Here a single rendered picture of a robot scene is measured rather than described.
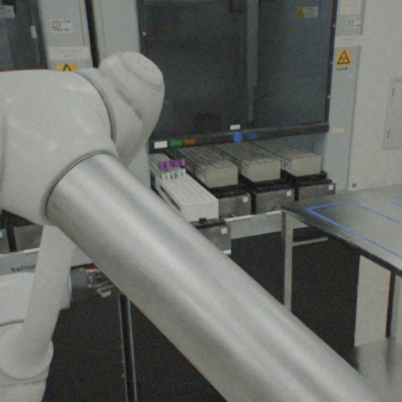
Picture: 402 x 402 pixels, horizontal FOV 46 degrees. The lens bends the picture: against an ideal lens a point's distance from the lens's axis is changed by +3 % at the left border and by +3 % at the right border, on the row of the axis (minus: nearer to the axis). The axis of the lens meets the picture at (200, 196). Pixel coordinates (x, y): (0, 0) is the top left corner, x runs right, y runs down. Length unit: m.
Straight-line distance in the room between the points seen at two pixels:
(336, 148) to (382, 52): 1.53
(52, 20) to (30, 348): 0.81
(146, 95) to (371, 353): 1.28
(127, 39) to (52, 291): 0.76
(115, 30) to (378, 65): 2.06
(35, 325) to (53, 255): 0.13
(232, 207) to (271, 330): 1.03
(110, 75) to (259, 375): 0.41
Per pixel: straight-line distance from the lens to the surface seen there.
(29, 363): 0.98
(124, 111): 0.63
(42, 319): 0.90
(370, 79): 3.11
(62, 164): 0.50
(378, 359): 1.69
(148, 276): 0.45
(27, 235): 1.35
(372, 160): 3.24
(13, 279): 1.09
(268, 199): 1.49
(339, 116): 1.66
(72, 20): 1.35
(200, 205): 1.21
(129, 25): 1.37
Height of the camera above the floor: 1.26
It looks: 18 degrees down
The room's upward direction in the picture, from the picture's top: 2 degrees counter-clockwise
